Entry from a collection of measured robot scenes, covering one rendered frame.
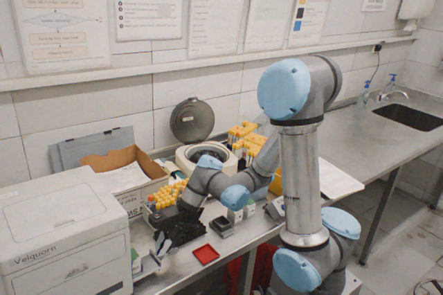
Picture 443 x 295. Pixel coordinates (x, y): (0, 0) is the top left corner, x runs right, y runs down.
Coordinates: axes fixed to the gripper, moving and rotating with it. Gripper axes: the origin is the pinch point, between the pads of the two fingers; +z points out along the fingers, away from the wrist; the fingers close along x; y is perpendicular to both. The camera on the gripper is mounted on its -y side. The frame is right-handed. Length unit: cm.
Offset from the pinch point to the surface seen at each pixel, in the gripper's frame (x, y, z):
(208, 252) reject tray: -3.9, 17.3, -4.7
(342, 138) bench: 25, 122, -65
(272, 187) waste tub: 9, 54, -29
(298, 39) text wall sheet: 59, 82, -102
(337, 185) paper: -5, 79, -42
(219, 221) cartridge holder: 5.1, 26.8, -11.6
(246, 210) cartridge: 2.3, 34.9, -19.0
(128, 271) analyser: -4.5, -12.1, 1.2
